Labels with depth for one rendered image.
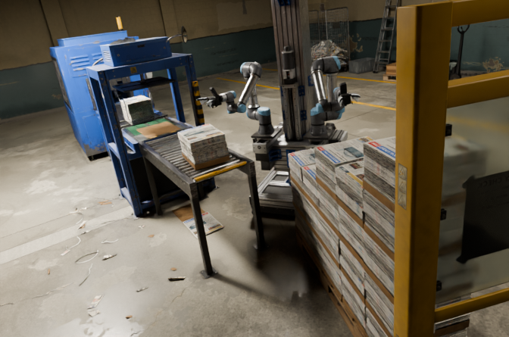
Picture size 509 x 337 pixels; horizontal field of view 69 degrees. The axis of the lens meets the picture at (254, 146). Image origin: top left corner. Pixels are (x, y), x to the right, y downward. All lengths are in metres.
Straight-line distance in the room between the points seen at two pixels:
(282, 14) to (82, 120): 3.79
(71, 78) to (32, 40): 5.18
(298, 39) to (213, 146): 1.19
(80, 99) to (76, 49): 0.72
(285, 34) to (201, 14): 9.02
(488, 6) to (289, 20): 2.35
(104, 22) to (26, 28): 1.85
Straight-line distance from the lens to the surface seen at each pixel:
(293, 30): 3.28
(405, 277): 1.25
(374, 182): 1.66
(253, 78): 3.23
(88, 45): 6.03
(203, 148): 2.81
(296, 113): 3.31
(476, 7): 1.06
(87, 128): 6.14
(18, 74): 11.13
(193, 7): 12.12
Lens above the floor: 1.88
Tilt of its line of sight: 20 degrees down
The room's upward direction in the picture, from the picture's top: 7 degrees counter-clockwise
